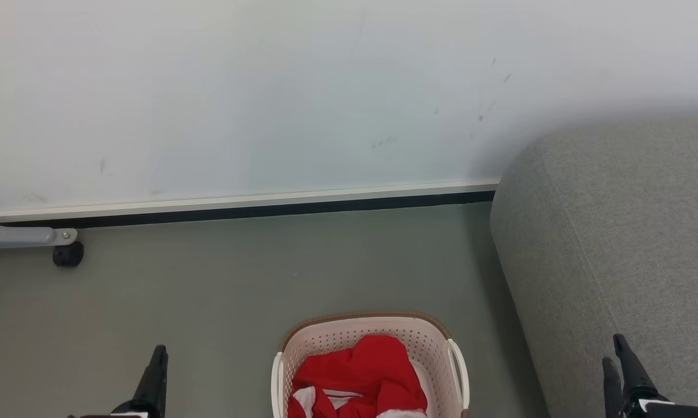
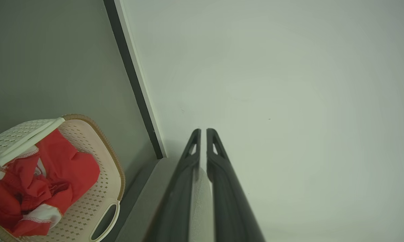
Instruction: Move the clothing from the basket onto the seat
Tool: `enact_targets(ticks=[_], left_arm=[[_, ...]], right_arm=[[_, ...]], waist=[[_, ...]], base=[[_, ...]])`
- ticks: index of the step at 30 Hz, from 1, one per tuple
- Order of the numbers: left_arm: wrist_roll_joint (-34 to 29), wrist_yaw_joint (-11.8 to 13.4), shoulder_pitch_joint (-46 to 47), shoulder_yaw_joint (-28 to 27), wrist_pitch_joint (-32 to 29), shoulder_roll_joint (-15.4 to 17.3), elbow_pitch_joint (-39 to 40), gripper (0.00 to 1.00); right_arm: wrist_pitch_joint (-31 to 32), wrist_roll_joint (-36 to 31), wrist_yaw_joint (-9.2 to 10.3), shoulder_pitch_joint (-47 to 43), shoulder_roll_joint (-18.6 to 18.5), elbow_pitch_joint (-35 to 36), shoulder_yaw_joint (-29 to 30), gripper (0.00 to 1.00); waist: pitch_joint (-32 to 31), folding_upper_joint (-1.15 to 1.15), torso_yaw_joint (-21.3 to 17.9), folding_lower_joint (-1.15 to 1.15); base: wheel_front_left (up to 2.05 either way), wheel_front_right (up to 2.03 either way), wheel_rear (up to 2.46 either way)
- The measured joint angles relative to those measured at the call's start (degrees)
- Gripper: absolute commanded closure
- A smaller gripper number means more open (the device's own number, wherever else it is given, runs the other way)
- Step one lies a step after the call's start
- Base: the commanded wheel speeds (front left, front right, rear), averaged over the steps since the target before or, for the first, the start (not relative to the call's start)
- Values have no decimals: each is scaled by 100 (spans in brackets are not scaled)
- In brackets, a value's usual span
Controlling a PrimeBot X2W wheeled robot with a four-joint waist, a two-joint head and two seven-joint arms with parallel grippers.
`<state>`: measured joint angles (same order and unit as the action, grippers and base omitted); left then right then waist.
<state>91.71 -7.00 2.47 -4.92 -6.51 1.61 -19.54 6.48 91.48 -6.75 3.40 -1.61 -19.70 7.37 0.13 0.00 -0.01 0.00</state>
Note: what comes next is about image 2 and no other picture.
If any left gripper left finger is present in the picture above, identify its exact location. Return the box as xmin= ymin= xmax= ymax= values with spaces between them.
xmin=144 ymin=128 xmax=201 ymax=242

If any red and white cloth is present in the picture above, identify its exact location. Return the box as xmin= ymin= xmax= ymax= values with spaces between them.
xmin=0 ymin=129 xmax=100 ymax=237

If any beige perforated laundry basket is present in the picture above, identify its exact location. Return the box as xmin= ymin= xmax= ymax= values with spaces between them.
xmin=0 ymin=114 xmax=126 ymax=242

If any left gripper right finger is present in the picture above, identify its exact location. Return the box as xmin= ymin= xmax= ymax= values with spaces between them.
xmin=207 ymin=128 xmax=266 ymax=242

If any dark wall baseboard strip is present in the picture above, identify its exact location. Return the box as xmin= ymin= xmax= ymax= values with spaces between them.
xmin=103 ymin=0 xmax=167 ymax=160

